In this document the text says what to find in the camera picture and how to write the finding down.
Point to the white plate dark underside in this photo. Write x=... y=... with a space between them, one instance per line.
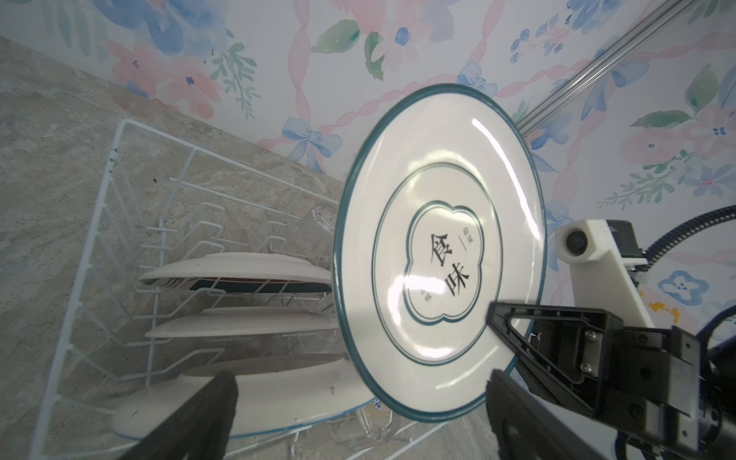
x=242 y=272

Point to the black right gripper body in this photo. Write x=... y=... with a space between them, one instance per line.
x=662 y=388

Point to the white plate green rim characters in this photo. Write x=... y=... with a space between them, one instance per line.
x=442 y=215

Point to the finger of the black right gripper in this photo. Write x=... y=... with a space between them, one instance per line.
x=560 y=350

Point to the white plate in rack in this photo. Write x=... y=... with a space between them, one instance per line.
x=243 y=321

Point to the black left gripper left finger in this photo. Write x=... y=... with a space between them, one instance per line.
x=197 y=430

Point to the clear faceted glass front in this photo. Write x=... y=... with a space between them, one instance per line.
x=369 y=426

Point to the white wire dish rack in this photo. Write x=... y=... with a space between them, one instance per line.
x=163 y=199

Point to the watermelon pattern plate blue rim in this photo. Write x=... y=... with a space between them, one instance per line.
x=275 y=394

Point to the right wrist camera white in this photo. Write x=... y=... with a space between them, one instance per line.
x=600 y=275

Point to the right aluminium corner post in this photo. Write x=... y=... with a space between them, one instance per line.
x=613 y=56

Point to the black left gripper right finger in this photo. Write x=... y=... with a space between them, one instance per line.
x=525 y=429

